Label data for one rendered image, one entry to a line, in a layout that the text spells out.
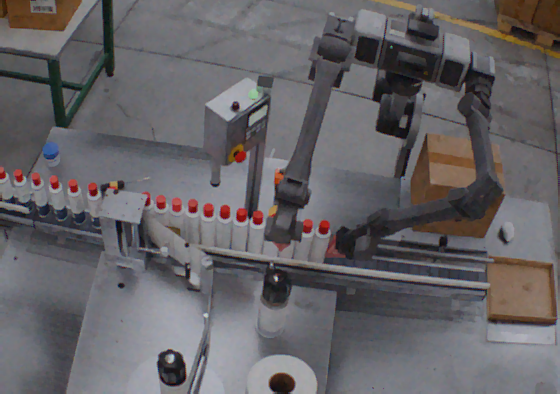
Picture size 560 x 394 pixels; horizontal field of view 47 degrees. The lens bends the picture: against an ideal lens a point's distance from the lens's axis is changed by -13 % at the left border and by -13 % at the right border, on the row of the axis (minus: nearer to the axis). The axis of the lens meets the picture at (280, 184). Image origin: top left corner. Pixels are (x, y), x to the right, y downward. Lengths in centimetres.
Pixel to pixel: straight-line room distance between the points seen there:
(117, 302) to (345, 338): 75
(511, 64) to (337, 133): 160
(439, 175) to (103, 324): 123
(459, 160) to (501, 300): 54
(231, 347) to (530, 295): 113
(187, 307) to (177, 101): 205
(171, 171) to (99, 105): 155
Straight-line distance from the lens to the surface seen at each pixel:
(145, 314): 230
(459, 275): 253
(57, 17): 346
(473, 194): 194
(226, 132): 201
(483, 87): 229
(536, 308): 264
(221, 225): 231
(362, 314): 241
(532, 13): 529
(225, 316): 230
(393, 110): 249
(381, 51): 233
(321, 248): 234
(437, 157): 251
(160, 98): 418
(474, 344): 247
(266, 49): 454
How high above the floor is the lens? 288
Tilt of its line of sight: 50 degrees down
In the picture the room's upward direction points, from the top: 9 degrees clockwise
